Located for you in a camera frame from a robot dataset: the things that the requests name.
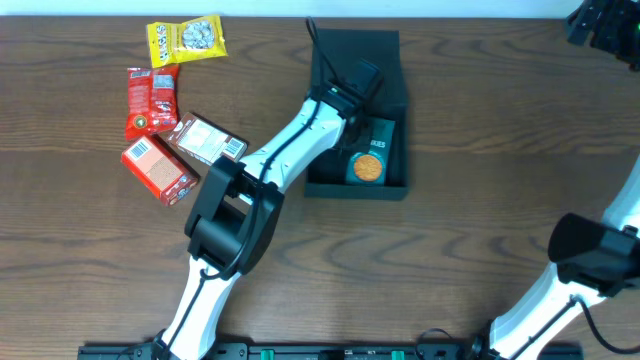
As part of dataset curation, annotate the brown and white box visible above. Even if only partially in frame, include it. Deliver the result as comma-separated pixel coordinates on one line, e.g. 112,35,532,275
167,112,249,165

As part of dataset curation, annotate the black gift box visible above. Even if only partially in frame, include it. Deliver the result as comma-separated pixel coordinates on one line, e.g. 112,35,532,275
305,29,409,200

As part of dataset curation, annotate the red snack pouch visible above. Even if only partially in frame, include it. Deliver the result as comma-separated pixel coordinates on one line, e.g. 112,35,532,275
124,65,180,141

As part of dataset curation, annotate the red orange box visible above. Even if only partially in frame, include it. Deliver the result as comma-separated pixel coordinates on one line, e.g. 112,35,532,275
121,135,199,206

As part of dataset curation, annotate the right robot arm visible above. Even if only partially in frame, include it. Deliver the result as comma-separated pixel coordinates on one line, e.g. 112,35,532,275
465,0,639,359

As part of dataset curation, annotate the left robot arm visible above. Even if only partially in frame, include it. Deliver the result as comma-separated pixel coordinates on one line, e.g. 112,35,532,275
151,80,381,359

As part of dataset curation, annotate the yellow candy pouch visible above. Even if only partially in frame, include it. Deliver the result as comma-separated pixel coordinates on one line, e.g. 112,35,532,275
146,15,228,68

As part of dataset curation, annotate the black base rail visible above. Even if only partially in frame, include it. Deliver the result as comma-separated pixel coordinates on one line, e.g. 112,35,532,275
76,341,585,360

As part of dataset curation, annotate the teal cookie box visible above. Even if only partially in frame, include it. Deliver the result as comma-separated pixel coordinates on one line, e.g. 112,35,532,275
345,118,395,186

